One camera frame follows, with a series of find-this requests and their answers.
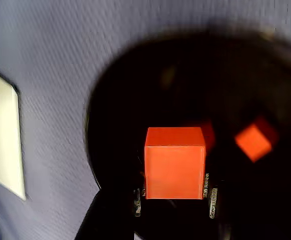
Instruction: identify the black round bowl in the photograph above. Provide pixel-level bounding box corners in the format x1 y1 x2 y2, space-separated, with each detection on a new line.
81 29 291 240

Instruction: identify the blue woven cloth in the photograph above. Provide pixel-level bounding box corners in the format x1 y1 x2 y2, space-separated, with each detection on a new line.
0 0 291 240

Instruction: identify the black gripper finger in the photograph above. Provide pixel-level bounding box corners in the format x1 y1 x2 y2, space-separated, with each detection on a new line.
203 172 291 240
75 186 147 240

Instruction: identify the white flat object left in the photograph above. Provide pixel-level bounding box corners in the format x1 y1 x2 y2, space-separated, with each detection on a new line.
0 63 27 201

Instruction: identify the small red cube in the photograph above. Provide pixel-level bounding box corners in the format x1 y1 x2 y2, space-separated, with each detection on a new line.
184 119 216 153
144 126 207 201
234 116 279 163

